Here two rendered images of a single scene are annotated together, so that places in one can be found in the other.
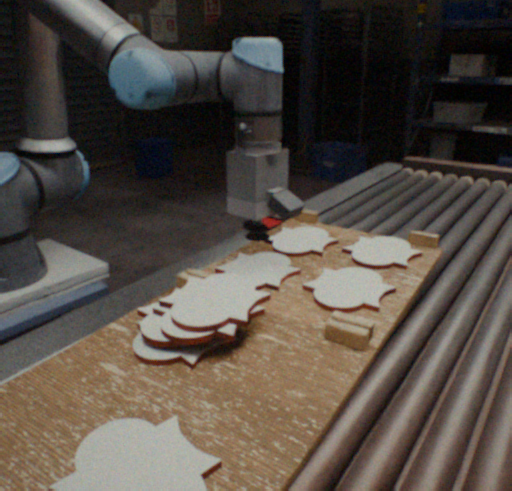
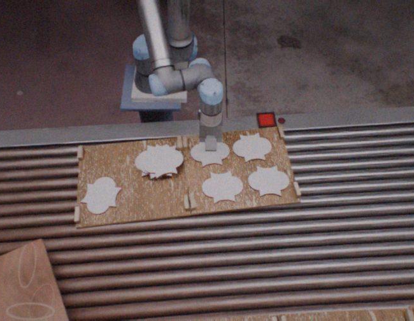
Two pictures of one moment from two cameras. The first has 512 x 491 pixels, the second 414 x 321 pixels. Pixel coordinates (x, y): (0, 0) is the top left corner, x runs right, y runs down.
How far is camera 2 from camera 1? 1.26 m
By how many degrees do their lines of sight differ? 52
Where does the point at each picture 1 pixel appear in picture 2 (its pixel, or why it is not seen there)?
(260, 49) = (203, 95)
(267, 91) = (206, 108)
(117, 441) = (105, 184)
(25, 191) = not seen: hidden behind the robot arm
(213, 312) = (153, 167)
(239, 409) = (136, 198)
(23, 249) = not seen: hidden behind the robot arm
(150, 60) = (155, 86)
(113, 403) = (117, 171)
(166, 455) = (109, 195)
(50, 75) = (177, 18)
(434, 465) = (154, 248)
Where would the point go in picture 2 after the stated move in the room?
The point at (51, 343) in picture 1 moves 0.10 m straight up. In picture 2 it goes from (130, 134) to (126, 118)
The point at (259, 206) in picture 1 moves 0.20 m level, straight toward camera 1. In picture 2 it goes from (201, 139) to (157, 168)
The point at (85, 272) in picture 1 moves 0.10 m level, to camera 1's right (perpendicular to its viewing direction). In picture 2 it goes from (174, 98) to (188, 112)
